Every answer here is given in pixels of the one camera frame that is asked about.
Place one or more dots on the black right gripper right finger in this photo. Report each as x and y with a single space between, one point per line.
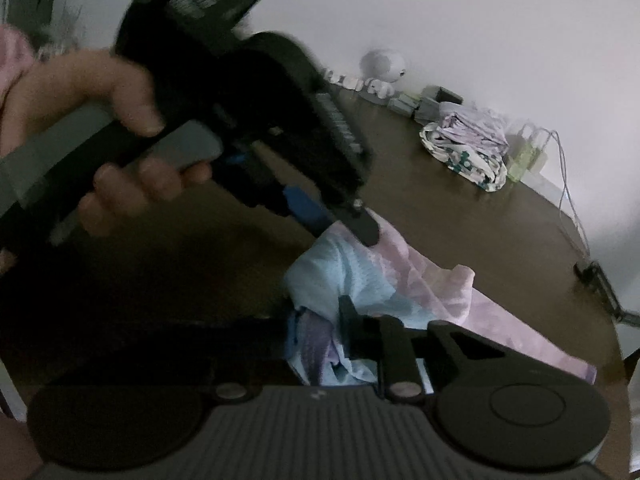
385 341

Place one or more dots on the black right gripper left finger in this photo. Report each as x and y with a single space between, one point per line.
355 217

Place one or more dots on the pink and blue garment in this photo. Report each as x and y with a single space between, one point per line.
392 278

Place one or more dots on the folded patterned clothes stack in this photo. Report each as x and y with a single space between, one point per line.
471 142

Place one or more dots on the person's left hand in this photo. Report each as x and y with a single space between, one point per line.
50 91

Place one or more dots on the person's right hand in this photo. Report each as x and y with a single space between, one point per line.
19 458

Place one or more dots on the white round fan toy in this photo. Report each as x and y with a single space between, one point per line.
381 70

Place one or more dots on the green white power strip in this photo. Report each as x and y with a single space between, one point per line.
530 142

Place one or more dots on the small black table clamp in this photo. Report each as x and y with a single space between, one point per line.
591 275

